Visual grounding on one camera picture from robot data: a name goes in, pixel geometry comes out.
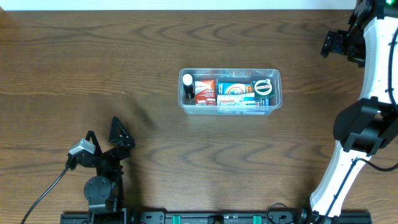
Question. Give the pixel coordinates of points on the dark bottle white cap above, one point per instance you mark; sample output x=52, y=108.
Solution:
x=188, y=86

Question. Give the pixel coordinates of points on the dark green round-label packet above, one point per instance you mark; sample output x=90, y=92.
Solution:
x=263, y=89

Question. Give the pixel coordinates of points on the blue Kool Fever box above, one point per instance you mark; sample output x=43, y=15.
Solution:
x=240, y=88

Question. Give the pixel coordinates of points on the clear plastic container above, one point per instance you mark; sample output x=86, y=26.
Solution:
x=230, y=75

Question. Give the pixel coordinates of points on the red medicine box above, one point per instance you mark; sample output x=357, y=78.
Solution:
x=205, y=92

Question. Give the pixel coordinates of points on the white Panadol box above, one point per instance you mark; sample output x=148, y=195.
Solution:
x=247, y=99

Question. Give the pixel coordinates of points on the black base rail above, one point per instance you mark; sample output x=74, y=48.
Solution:
x=274, y=216

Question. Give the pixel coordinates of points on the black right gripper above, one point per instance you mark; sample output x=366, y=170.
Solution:
x=339, y=43

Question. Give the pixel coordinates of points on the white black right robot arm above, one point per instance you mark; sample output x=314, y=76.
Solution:
x=369, y=124

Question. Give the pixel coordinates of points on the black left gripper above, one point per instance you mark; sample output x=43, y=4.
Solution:
x=109, y=152

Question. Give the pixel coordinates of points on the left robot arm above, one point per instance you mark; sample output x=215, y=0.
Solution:
x=104, y=192

